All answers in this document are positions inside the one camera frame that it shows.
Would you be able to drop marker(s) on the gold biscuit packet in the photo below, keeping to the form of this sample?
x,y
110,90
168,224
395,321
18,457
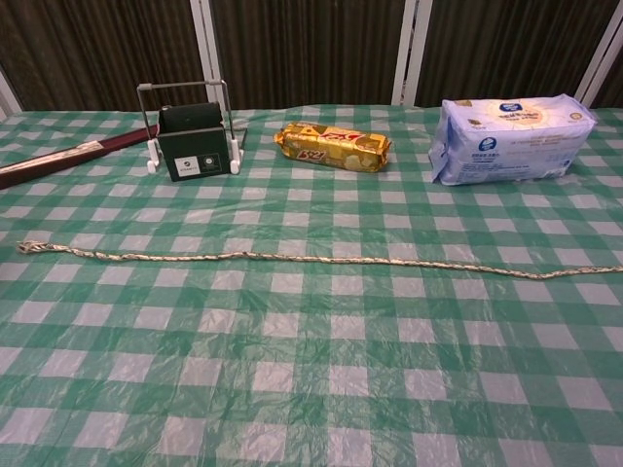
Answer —
x,y
331,146

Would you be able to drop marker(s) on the long dark red box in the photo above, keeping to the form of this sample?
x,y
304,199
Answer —
x,y
48,160

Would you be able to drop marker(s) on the black open cardboard box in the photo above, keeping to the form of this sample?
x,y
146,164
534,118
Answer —
x,y
194,151

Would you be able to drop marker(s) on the thin dark stick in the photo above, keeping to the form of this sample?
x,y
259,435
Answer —
x,y
244,138

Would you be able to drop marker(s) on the white frame post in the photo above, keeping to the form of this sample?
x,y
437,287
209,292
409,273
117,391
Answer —
x,y
411,48
599,48
207,48
7,92

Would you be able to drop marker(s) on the green white checked tablecloth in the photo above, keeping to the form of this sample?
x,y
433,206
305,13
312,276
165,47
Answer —
x,y
311,365

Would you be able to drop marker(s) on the pale blue tissue pack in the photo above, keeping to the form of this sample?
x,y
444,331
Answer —
x,y
506,141

